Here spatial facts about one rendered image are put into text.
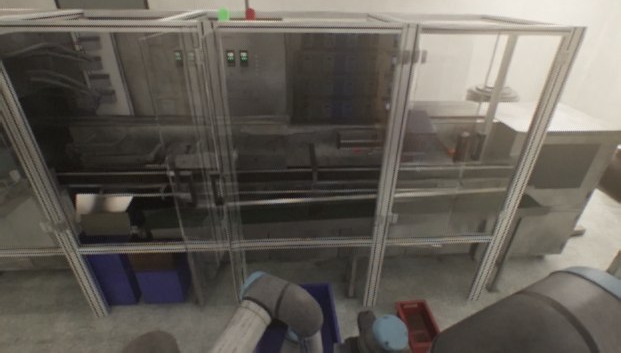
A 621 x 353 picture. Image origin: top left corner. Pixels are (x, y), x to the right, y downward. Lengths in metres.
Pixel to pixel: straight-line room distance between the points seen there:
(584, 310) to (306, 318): 0.77
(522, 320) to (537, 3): 5.51
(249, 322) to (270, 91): 1.39
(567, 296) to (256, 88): 1.82
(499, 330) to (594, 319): 0.10
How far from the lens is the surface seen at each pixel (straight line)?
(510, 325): 0.46
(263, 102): 2.06
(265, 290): 1.10
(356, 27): 1.42
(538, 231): 2.92
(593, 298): 0.53
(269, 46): 1.98
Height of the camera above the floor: 1.89
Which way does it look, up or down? 28 degrees down
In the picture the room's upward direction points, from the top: 1 degrees clockwise
